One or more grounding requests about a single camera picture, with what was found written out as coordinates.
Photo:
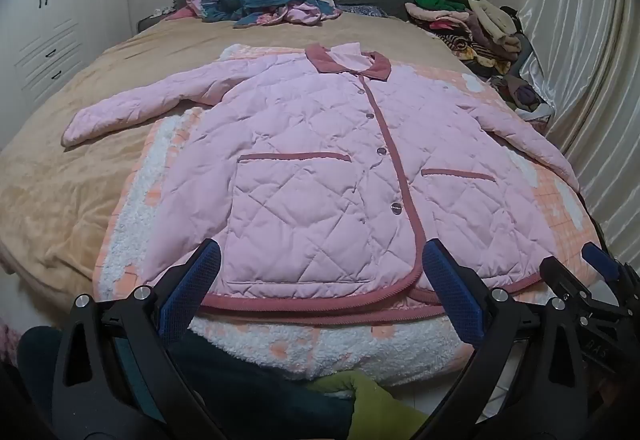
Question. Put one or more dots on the white satin curtain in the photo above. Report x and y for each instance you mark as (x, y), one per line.
(580, 45)

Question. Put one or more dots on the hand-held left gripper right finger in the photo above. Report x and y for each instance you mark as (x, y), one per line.
(450, 285)

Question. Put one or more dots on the white wardrobe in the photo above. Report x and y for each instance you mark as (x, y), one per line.
(55, 15)

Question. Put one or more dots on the person's dark teal clothing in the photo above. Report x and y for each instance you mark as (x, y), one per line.
(250, 395)

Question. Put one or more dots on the peach white fleece blanket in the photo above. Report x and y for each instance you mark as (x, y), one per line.
(135, 220)

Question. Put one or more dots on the pile of mixed clothes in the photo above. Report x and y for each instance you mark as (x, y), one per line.
(470, 30)

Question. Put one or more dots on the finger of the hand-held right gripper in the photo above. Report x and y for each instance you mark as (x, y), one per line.
(562, 277)
(600, 262)

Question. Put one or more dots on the person's green clothing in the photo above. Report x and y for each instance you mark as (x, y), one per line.
(380, 410)

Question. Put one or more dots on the dark floral pillow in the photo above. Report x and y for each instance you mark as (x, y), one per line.
(365, 10)

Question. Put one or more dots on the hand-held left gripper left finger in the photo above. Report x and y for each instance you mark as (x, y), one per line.
(192, 285)

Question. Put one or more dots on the pink quilted jacket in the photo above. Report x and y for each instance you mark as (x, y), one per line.
(310, 160)

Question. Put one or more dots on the pink pillow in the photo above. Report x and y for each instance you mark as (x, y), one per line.
(180, 13)

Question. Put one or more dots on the pink floral cloth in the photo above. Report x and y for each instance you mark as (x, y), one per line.
(7, 345)

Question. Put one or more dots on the bed with beige sheet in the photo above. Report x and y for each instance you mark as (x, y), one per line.
(65, 200)

